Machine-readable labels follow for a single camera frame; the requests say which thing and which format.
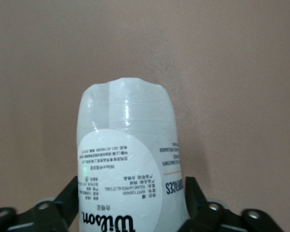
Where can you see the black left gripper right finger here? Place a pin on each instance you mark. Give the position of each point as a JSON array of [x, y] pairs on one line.
[[207, 217]]

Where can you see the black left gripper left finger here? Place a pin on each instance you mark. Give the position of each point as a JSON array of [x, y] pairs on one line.
[[50, 215]]

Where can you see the clear labelled tennis ball can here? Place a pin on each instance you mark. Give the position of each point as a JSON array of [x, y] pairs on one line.
[[125, 145]]

